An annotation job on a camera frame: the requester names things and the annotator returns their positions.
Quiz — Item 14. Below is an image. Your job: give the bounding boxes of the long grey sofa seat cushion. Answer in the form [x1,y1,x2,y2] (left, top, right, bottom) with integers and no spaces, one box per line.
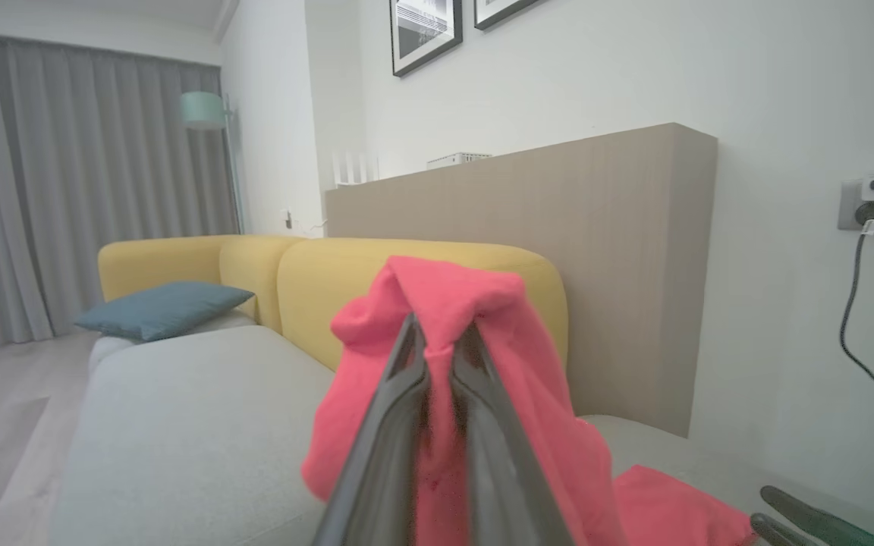
[49,326,341,546]

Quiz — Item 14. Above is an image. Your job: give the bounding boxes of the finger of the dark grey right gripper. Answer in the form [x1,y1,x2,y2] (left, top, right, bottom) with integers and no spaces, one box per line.
[750,513,817,546]
[759,485,874,546]

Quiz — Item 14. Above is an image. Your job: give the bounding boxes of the blue throw pillow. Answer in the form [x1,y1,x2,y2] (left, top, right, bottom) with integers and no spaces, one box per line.
[74,282,256,343]

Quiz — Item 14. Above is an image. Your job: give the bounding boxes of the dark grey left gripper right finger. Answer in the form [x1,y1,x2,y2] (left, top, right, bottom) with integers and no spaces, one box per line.
[448,322,576,546]

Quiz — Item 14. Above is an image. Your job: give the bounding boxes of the white upright-pronged device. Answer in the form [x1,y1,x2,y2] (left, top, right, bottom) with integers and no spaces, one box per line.
[331,148,381,187]

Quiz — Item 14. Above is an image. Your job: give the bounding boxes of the flat white router box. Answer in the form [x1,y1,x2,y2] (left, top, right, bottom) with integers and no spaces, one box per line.
[427,152,492,170]

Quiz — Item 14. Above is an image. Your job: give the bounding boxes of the wide yellow sofa backrest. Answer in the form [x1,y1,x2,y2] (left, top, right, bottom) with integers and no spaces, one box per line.
[278,238,569,416]

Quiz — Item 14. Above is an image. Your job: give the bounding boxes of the beige wooden partition panel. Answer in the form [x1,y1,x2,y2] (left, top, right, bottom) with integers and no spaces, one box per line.
[325,123,718,438]

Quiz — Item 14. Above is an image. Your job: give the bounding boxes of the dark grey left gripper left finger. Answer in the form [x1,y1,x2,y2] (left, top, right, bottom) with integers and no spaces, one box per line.
[312,312,432,546]

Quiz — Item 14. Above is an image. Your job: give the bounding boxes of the red white basketball jersey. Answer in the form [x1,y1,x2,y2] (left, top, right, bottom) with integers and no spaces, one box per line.
[300,256,758,546]

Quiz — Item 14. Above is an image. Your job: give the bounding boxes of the small grey sofa seat cushion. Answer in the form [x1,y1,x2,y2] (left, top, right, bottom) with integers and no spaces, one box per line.
[88,309,257,374]

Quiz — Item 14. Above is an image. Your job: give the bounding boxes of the large black picture frame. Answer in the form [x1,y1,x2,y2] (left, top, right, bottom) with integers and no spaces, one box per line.
[389,0,464,77]

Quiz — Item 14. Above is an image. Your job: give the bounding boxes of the grey wall outlet plate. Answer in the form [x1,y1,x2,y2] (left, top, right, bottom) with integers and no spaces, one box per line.
[838,176,874,232]

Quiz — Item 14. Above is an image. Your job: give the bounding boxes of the grey pleated curtain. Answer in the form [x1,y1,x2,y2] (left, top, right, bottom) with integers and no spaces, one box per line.
[0,30,241,354]

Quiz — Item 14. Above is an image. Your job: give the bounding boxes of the mint shade floor lamp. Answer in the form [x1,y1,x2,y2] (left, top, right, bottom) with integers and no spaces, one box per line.
[181,91,247,236]

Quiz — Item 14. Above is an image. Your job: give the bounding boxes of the narrow yellow sofa backrest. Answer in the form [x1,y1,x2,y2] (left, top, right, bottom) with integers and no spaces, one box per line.
[218,235,305,334]

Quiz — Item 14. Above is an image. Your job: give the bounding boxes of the yellow sofa end backrest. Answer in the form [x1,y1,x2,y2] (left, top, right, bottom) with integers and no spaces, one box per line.
[98,235,233,304]

